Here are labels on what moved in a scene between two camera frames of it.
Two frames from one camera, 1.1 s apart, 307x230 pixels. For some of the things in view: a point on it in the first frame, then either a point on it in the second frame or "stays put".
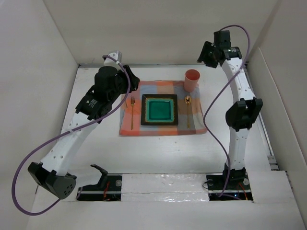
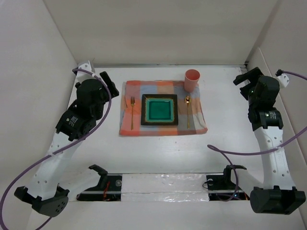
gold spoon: (187, 99) stays put
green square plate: (159, 109) stays put
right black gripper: (203, 56) -> (253, 75)
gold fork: (132, 104) stays put
